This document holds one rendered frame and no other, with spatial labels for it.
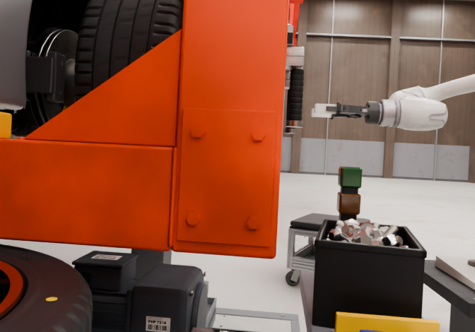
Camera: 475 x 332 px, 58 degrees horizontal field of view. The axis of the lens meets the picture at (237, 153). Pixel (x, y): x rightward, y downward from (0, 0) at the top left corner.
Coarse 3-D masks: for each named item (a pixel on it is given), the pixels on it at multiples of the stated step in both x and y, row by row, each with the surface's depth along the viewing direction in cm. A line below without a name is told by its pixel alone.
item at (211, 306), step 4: (208, 300) 149; (212, 300) 149; (208, 304) 148; (212, 304) 142; (208, 308) 145; (212, 308) 140; (208, 312) 141; (212, 312) 140; (208, 316) 132; (212, 316) 141; (208, 320) 132; (212, 320) 141; (208, 324) 132; (212, 324) 142
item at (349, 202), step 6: (342, 198) 81; (348, 198) 81; (354, 198) 81; (360, 198) 81; (336, 204) 85; (342, 204) 81; (348, 204) 81; (354, 204) 81; (336, 210) 84; (342, 210) 81; (348, 210) 81; (354, 210) 81
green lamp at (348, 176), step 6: (342, 168) 81; (348, 168) 81; (354, 168) 81; (360, 168) 81; (342, 174) 81; (348, 174) 81; (354, 174) 81; (360, 174) 81; (342, 180) 81; (348, 180) 81; (354, 180) 81; (360, 180) 81; (342, 186) 81; (348, 186) 81; (354, 186) 81; (360, 186) 81
